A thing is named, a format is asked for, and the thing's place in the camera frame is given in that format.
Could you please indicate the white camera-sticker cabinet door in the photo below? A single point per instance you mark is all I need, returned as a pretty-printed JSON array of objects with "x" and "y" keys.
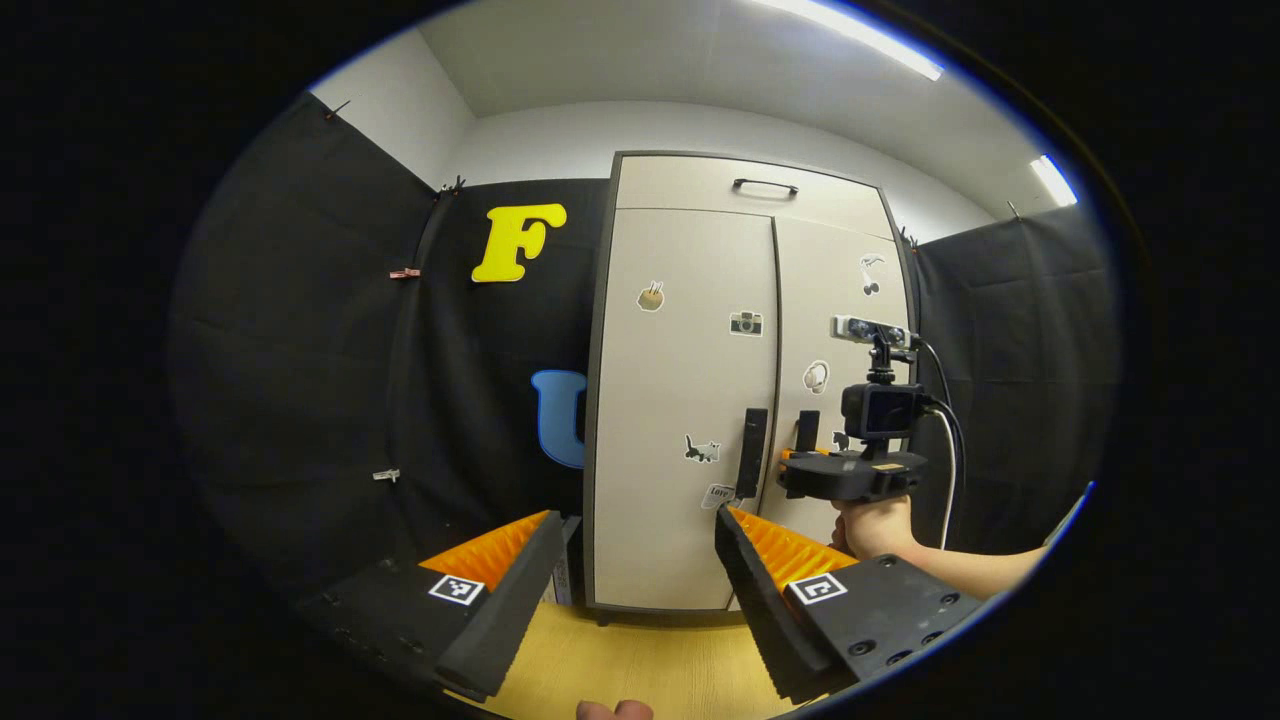
[{"x": 670, "y": 400}]

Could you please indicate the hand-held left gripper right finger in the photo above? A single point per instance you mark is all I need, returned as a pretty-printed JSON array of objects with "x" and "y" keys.
[{"x": 765, "y": 620}]

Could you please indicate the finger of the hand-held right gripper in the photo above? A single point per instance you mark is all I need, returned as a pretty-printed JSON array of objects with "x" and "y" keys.
[{"x": 805, "y": 455}]

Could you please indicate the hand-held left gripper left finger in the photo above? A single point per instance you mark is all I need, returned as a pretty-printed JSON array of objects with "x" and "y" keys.
[{"x": 510, "y": 610}]

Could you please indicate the long ceiling light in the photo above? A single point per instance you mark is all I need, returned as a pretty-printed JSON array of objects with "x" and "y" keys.
[{"x": 860, "y": 30}]

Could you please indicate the silver cloth clip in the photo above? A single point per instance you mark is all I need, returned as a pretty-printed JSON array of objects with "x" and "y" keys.
[{"x": 386, "y": 475}]

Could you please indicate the short ceiling light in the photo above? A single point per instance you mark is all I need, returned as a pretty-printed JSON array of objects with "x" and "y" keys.
[{"x": 1054, "y": 180}]

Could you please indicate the white headphone-sticker cabinet door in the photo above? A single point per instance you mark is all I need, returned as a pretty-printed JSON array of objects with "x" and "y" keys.
[{"x": 810, "y": 290}]

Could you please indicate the black backdrop cloth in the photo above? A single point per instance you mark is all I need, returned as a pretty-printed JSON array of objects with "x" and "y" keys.
[{"x": 290, "y": 380}]

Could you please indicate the white double-door shoe cabinet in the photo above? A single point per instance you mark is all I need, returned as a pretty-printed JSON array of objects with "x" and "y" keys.
[{"x": 680, "y": 260}]

